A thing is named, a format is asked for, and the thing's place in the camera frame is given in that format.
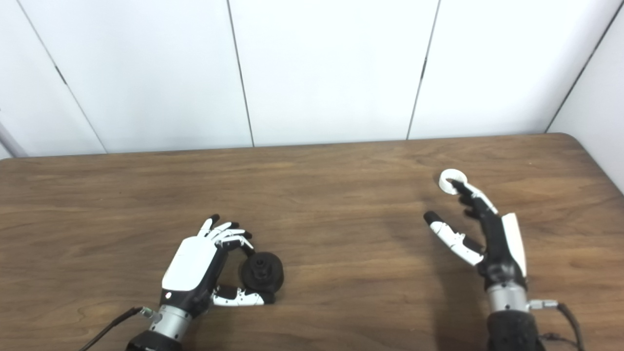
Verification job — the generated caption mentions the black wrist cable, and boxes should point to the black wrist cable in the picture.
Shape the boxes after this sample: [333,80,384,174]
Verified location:
[78,306,156,351]
[529,299,585,351]

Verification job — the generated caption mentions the gray wall corner post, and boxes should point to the gray wall corner post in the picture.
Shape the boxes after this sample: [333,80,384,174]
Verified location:
[0,121,29,158]

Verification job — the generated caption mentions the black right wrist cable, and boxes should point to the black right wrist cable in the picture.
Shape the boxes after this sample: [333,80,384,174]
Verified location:
[529,299,585,351]

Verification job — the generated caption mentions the round black part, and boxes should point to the round black part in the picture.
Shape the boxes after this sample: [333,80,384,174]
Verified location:
[240,252,285,294]

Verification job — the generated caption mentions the white and black left hand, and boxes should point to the white and black left hand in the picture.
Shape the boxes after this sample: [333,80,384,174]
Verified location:
[161,214,275,317]

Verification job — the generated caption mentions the white ring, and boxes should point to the white ring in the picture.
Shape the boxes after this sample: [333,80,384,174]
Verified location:
[439,169,468,195]

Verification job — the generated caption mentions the white and black right hand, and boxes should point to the white and black right hand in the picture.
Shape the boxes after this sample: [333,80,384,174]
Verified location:
[423,179,528,292]

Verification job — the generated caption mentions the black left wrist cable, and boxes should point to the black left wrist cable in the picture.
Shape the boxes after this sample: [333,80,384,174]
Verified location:
[78,306,156,351]

